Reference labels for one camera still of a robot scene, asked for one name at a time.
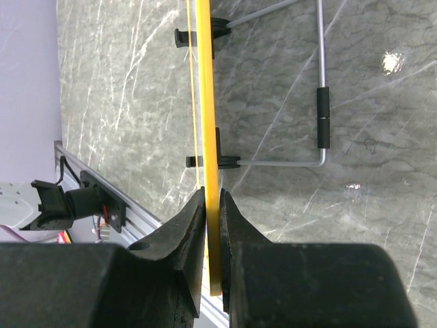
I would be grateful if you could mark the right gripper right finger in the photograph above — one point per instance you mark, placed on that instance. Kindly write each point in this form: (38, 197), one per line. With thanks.
(236, 232)

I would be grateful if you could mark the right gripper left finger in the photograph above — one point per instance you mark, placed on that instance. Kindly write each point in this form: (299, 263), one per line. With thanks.
(173, 256)

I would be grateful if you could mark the yellow framed whiteboard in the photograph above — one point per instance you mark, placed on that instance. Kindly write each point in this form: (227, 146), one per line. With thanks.
(202, 30)

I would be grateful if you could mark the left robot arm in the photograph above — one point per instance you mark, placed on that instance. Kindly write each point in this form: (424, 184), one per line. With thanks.
(33, 206)

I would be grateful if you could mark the aluminium mounting rail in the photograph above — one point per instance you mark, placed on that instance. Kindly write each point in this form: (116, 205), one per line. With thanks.
(140, 222)

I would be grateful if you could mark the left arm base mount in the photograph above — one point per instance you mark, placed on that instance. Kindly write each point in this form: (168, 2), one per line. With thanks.
(93, 197)

